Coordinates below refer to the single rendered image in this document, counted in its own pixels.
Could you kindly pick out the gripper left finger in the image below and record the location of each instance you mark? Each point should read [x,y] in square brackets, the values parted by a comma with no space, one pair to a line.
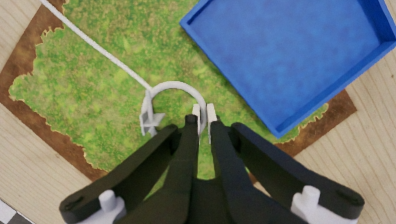
[109,198]

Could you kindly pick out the blue tray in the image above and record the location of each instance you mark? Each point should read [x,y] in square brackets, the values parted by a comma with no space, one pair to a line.
[291,56]

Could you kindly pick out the green grass mat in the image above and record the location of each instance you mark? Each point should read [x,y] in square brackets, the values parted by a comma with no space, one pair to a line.
[86,107]

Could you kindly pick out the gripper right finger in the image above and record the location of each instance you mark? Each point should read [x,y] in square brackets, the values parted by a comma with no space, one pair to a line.
[312,196]

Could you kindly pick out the light grey ring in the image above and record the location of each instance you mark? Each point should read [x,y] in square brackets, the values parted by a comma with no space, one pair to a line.
[187,88]

